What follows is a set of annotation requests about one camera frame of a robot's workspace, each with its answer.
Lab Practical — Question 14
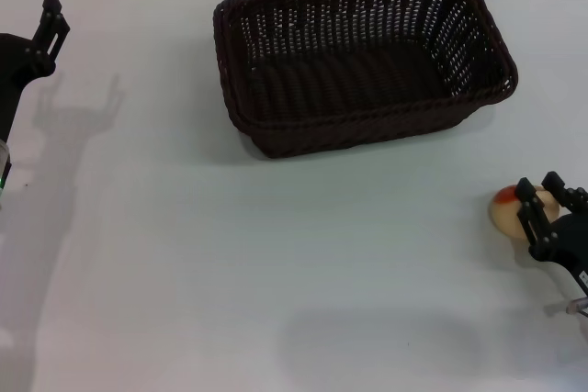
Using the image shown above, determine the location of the shell-shaped beige bread roll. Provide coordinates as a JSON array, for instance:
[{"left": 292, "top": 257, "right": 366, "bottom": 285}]
[{"left": 488, "top": 184, "right": 560, "bottom": 241}]

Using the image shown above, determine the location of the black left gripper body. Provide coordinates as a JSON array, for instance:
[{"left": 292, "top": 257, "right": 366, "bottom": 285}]
[{"left": 0, "top": 32, "right": 57, "bottom": 145}]

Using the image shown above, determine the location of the dark brown woven basket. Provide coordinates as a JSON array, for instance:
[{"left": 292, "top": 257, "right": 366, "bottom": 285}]
[{"left": 211, "top": 0, "right": 519, "bottom": 160}]

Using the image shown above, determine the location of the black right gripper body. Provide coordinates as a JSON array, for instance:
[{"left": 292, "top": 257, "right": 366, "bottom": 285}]
[{"left": 526, "top": 209, "right": 588, "bottom": 274}]

